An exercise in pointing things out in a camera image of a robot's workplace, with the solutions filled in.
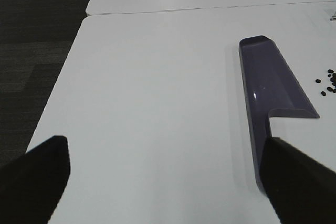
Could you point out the chrome wire dish rack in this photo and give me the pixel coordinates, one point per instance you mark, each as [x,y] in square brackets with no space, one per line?
[333,17]

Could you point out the purple plastic dustpan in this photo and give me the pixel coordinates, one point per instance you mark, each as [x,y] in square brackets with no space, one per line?
[271,90]

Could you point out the dark coffee bean pile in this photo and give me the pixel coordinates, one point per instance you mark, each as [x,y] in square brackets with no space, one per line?
[327,82]

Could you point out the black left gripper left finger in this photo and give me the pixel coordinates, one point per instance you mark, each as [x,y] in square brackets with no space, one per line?
[33,184]

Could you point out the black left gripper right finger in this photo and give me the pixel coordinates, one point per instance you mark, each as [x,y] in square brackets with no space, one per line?
[300,189]

